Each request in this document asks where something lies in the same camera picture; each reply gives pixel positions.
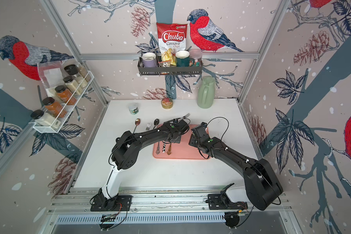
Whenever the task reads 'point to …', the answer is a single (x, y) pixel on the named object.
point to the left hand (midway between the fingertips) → (177, 136)
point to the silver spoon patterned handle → (164, 147)
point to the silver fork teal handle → (148, 126)
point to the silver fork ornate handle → (158, 150)
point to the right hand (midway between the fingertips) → (193, 138)
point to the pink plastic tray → (182, 150)
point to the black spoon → (156, 122)
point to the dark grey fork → (186, 115)
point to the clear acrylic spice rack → (69, 109)
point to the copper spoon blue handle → (137, 122)
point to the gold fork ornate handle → (169, 151)
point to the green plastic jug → (205, 92)
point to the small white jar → (133, 108)
